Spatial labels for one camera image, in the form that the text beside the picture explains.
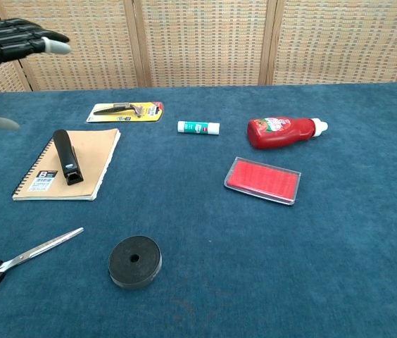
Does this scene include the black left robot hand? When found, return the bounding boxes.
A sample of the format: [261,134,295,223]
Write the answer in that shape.
[0,18,73,132]

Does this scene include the black stapler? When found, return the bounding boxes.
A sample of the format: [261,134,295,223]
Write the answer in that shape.
[52,129,84,186]

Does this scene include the packaged utility knife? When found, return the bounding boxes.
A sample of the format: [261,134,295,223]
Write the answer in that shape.
[85,101,165,124]

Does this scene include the brown spiral notebook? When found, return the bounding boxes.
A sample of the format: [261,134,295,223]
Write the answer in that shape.
[11,128,121,202]

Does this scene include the woven rattan folding screen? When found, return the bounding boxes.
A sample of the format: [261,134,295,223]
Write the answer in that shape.
[0,0,397,96]

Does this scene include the white green glue stick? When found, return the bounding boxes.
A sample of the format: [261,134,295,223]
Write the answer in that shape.
[177,120,221,136]

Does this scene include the black tape roll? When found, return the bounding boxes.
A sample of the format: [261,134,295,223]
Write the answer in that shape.
[108,235,163,291]

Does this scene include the blue table cloth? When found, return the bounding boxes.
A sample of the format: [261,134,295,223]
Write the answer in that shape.
[0,81,397,338]

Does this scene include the red ketchup bottle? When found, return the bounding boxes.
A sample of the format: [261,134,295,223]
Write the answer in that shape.
[246,117,329,150]

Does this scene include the red ink pad clear case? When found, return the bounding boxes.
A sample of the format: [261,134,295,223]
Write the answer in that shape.
[223,156,302,206]

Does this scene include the black handled scissors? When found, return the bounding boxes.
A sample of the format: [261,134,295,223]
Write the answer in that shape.
[0,227,84,304]

